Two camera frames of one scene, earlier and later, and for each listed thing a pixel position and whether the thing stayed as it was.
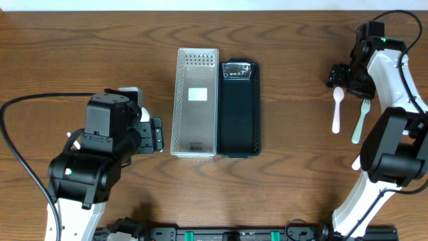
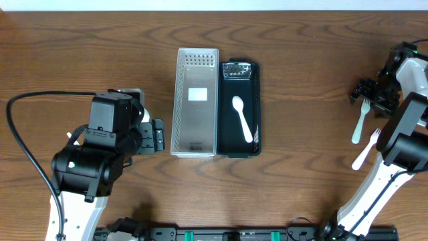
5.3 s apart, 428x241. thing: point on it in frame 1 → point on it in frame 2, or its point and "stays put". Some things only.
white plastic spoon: [76, 144] stays put
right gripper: [337, 77] → [386, 110]
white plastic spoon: [338, 94] → [238, 104]
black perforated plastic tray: [239, 133] stays put
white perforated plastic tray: [194, 111] stays put
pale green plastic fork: [365, 108] stays put
